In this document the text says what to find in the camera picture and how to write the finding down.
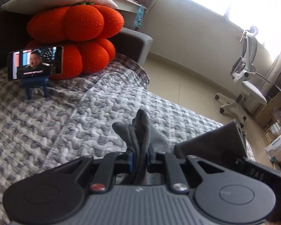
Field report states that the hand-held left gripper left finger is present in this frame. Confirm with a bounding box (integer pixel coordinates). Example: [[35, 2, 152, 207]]
[[53, 152, 134, 193]]

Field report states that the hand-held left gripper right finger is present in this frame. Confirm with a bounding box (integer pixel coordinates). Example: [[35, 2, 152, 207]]
[[146, 146, 229, 193]]

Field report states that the dark grey garment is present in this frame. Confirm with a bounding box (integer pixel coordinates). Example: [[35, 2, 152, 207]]
[[112, 109, 249, 185]]

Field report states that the grey checked quilted blanket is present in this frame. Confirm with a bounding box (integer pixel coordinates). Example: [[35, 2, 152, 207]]
[[0, 53, 256, 221]]

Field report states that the wooden shelf desk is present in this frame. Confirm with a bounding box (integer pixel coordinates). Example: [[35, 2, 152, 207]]
[[254, 84, 281, 146]]

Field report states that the white office chair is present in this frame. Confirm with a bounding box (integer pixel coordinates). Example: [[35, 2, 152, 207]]
[[215, 25, 268, 128]]

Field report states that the grey sofa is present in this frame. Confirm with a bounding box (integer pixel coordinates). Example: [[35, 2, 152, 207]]
[[0, 0, 154, 75]]

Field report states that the blue phone stand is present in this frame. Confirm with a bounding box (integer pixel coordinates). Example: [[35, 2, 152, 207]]
[[22, 74, 50, 99]]

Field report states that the smartphone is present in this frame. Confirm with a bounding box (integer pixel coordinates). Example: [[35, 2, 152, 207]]
[[7, 46, 64, 81]]

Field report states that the blue plastic bag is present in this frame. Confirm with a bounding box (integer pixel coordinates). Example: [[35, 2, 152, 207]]
[[132, 5, 145, 29]]

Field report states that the orange pumpkin cushion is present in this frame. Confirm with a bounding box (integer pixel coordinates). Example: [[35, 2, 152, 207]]
[[25, 5, 124, 80]]

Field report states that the window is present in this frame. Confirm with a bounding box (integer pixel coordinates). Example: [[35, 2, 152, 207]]
[[164, 0, 281, 59]]

